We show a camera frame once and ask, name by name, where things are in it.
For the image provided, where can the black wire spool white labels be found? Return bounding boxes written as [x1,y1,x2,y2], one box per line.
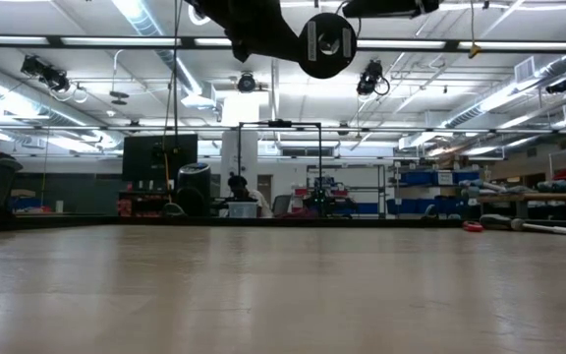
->
[297,12,358,80]

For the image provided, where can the yellow hanging plug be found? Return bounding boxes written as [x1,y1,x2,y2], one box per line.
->
[468,0,483,60]

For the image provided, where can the black camera stand frame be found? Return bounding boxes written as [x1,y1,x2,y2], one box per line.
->
[237,119,323,217]

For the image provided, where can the black monitor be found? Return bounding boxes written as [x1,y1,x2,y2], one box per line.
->
[122,133,199,183]

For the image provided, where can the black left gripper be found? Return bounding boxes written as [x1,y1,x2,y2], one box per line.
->
[197,0,304,63]

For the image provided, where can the grey-handled screwdriver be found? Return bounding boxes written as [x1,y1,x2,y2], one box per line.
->
[479,213,566,237]

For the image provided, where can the wooden workbench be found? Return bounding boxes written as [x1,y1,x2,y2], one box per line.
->
[477,191,566,220]

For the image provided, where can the white ring light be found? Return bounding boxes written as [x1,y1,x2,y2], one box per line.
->
[187,3,214,27]

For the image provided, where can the shelf rack with blue bins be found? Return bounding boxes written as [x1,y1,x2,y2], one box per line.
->
[391,164,483,217]

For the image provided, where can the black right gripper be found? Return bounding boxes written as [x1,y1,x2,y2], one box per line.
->
[342,0,441,20]

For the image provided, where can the black table frame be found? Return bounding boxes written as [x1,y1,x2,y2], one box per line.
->
[0,214,566,237]

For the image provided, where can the black hanging pole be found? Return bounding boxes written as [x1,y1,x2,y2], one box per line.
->
[171,0,180,137]

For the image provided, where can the black overhead beam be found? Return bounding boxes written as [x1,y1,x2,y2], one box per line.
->
[0,33,566,54]

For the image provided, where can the white plastic bin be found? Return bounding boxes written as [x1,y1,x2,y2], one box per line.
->
[227,201,258,219]

